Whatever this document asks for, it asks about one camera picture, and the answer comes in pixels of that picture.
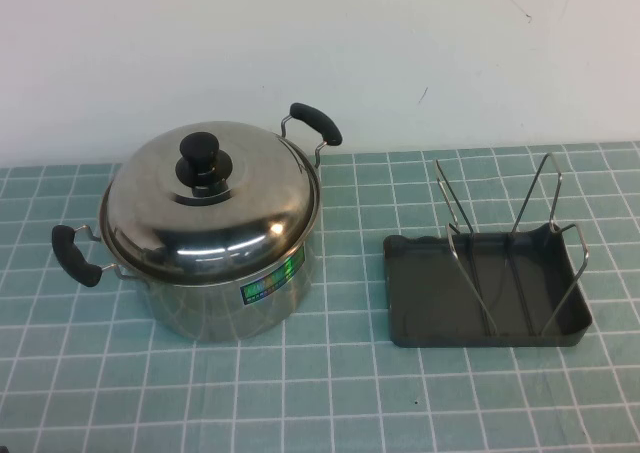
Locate dark grey plastic drip tray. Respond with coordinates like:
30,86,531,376
382,222,595,349

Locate stainless steel lid black knob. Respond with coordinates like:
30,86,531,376
102,118,321,280

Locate teal grid pattern tablecloth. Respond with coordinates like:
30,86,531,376
0,140,640,453

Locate stainless steel pot black handles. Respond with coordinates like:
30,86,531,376
49,101,345,344

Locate metal wire lid rack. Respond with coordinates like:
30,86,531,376
433,152,591,337

